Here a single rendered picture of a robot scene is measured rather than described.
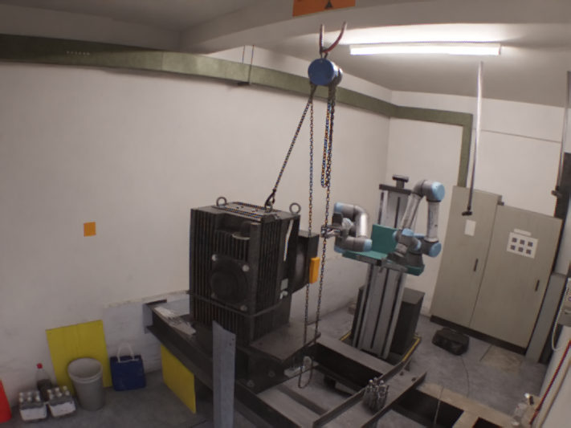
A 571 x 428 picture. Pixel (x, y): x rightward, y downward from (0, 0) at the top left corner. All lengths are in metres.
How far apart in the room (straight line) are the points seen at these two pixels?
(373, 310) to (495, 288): 1.79
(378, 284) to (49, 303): 2.61
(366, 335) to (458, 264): 1.70
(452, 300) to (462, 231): 0.85
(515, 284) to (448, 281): 0.90
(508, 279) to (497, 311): 0.42
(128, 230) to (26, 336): 1.19
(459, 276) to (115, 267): 3.68
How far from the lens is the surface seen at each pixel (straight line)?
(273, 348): 2.25
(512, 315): 4.63
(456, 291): 4.76
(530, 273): 4.47
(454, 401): 2.50
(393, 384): 2.50
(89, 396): 3.05
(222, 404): 2.40
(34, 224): 2.73
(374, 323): 3.38
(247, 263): 2.07
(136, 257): 3.09
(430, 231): 2.73
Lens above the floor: 2.07
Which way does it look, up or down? 13 degrees down
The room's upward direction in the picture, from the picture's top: 5 degrees clockwise
